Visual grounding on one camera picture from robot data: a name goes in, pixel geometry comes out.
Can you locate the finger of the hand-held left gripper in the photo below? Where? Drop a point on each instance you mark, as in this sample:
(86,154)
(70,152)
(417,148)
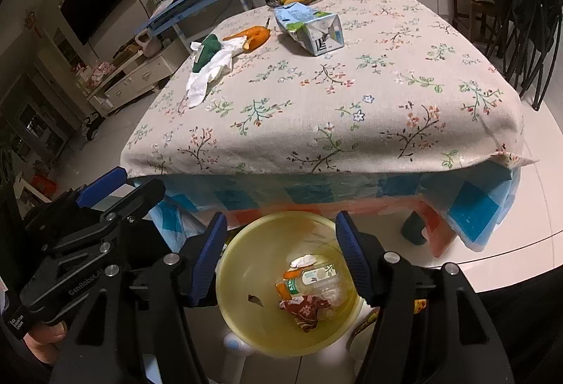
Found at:
(101,186)
(140,195)

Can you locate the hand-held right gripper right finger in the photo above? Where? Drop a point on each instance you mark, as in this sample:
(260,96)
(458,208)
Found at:
(354,256)

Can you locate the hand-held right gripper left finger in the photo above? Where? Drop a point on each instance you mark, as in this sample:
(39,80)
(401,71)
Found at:
(209,261)

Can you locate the yellow plastic basin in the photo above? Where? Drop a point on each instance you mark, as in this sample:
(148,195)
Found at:
(246,278)

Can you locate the clear plastic bottle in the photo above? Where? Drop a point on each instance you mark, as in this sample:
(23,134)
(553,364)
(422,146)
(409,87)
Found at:
(316,276)

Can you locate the small white tissue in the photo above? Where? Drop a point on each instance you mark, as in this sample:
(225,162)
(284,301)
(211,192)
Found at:
(301,262)

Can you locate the small orange peel piece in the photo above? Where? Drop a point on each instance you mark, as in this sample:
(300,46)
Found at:
(292,274)

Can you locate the red wrapper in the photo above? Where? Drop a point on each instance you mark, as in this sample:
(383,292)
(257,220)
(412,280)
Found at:
(305,309)

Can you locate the green wrapper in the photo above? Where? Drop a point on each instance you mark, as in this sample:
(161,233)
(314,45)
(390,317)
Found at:
(209,50)

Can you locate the orange fruit peel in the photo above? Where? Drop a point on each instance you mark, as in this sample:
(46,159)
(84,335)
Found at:
(255,36)

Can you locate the blue milk carton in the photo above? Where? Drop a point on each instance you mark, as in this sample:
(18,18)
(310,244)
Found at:
(308,28)

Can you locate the person's left hand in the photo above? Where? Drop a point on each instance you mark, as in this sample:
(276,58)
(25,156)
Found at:
(44,342)

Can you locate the red box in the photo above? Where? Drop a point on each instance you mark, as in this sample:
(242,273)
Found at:
(44,186)

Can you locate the black slippers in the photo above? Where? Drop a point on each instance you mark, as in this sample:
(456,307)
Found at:
(92,127)

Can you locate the dark glass cabinet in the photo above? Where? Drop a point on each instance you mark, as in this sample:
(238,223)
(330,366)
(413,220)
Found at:
(35,124)

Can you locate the white plastic stand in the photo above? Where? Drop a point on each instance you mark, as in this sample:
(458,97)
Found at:
(237,353)

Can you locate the white TV cabinet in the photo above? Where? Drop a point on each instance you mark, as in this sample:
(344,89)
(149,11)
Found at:
(132,80)

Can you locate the pink floral box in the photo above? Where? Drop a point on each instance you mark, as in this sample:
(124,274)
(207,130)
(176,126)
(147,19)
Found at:
(96,74)

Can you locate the checked plastic table cover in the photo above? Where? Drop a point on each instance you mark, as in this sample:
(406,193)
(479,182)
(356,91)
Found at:
(470,203)

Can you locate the pink kettlebell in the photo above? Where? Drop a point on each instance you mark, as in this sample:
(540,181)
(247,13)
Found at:
(147,47)

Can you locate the floral tablecloth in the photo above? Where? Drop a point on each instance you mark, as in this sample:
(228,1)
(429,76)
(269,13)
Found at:
(334,72)

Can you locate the person's dark clothing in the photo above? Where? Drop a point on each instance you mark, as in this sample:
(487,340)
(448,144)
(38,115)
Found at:
(528,335)

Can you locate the white papers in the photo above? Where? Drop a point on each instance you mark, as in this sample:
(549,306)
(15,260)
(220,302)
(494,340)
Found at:
(165,4)

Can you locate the hanging wall ornament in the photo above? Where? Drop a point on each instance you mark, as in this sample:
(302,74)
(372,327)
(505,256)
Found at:
(35,25)

